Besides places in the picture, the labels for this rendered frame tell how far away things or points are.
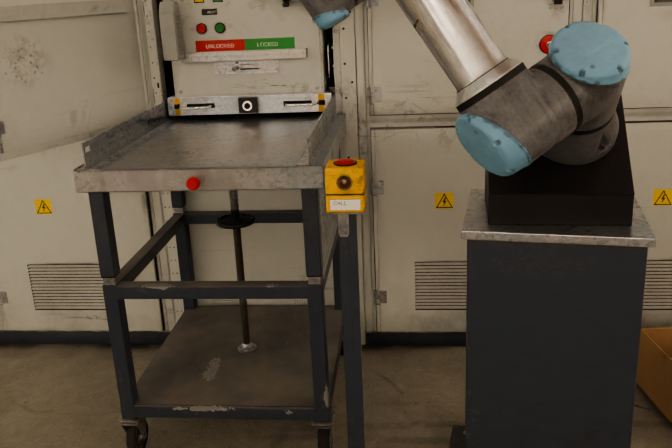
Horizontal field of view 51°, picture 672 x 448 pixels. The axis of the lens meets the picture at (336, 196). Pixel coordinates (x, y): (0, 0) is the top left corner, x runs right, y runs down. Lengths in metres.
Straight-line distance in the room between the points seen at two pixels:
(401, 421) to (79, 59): 1.45
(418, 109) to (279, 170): 0.74
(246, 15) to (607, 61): 1.26
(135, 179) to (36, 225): 0.99
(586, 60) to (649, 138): 1.09
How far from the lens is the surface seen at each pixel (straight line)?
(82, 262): 2.72
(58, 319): 2.86
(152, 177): 1.79
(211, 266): 2.58
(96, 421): 2.41
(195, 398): 2.09
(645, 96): 2.43
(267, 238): 2.49
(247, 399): 2.05
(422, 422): 2.23
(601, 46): 1.43
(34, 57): 2.20
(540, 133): 1.35
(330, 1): 1.92
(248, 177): 1.72
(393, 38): 2.29
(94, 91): 2.33
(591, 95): 1.41
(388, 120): 2.34
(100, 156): 1.92
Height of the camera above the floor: 1.26
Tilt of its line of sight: 17 degrees down
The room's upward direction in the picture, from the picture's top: 3 degrees counter-clockwise
